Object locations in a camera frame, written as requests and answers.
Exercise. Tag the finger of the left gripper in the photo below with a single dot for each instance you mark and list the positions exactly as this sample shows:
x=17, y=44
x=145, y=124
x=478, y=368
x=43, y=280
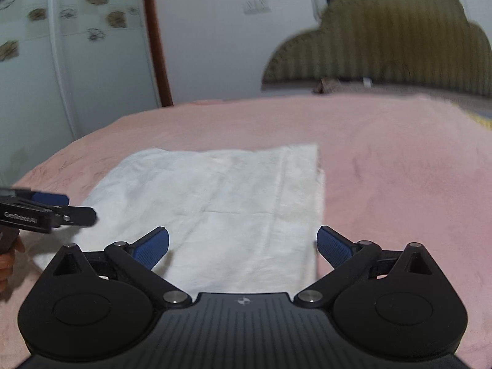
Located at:
x=77, y=216
x=46, y=198

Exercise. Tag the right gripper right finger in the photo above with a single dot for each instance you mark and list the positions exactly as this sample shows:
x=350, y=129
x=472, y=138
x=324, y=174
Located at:
x=333, y=247

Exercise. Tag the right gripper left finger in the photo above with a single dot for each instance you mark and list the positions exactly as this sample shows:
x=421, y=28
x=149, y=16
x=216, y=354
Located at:
x=151, y=248

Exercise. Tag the cream white pants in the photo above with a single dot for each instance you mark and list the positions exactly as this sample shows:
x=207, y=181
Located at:
x=238, y=221

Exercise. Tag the person left hand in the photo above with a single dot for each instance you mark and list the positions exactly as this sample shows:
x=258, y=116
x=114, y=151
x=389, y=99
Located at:
x=7, y=261

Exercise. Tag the pink bed blanket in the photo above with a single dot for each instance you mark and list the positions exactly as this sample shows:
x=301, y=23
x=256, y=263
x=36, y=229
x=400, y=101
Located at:
x=396, y=170

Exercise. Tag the frosted glass wardrobe door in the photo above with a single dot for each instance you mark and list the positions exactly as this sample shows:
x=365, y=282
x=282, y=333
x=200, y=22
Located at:
x=68, y=68

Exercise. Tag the yellow blanket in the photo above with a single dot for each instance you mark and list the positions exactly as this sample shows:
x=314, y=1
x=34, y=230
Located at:
x=483, y=121

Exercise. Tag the olive green scalloped headboard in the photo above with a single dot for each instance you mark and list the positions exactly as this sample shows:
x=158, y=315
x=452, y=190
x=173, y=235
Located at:
x=428, y=43

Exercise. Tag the brown wooden wardrobe frame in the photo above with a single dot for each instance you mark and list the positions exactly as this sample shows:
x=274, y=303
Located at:
x=157, y=53

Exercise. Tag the wall switch plate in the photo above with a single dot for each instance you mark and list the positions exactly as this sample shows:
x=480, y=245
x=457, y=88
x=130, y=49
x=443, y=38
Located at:
x=253, y=7

